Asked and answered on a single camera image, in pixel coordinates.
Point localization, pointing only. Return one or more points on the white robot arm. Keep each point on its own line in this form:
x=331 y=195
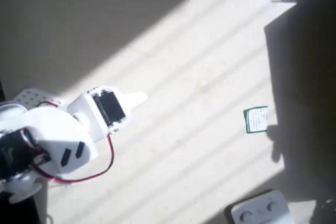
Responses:
x=65 y=134

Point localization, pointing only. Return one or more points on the white device with round knobs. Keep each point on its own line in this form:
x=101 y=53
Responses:
x=262 y=208

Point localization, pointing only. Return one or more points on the white perforated base plate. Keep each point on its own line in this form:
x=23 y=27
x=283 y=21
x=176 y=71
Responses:
x=31 y=98

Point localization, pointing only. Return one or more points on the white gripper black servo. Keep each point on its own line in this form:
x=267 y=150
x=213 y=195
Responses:
x=111 y=108

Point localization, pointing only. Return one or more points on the small green white label card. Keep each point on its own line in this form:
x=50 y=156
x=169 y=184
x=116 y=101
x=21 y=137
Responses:
x=257 y=120

